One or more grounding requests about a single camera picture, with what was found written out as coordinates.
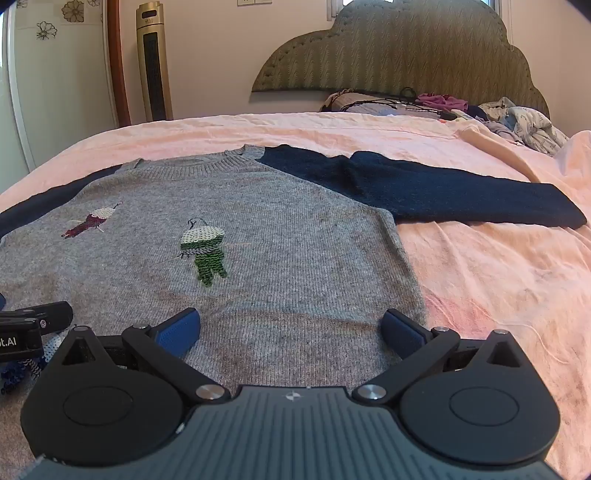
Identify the pink bed sheet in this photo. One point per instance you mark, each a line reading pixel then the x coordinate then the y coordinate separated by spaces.
pixel 485 277

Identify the wall socket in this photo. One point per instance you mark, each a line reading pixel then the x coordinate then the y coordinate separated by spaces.
pixel 246 2

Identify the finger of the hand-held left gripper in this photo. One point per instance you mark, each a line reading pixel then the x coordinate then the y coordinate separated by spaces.
pixel 21 339
pixel 51 314

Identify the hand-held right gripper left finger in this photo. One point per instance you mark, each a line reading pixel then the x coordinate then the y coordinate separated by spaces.
pixel 181 328

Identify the cream blanket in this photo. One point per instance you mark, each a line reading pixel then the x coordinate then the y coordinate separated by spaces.
pixel 498 152

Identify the grey sweater with navy sleeves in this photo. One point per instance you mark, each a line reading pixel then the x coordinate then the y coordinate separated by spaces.
pixel 277 240

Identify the gold tower heater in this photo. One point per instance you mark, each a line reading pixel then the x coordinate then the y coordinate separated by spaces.
pixel 154 60

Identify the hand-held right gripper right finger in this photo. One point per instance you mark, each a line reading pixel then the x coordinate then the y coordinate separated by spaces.
pixel 402 331

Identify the pale blue printed clothes pile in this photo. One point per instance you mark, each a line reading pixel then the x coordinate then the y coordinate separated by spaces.
pixel 521 121

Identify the olive padded headboard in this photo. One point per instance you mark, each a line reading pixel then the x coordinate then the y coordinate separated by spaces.
pixel 406 50

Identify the glass wardrobe door with flowers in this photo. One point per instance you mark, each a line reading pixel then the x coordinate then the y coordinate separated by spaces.
pixel 55 69

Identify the brown wooden door frame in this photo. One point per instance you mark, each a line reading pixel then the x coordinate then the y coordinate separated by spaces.
pixel 118 60

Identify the purple cloth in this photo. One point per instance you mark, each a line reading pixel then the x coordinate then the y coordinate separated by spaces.
pixel 438 100

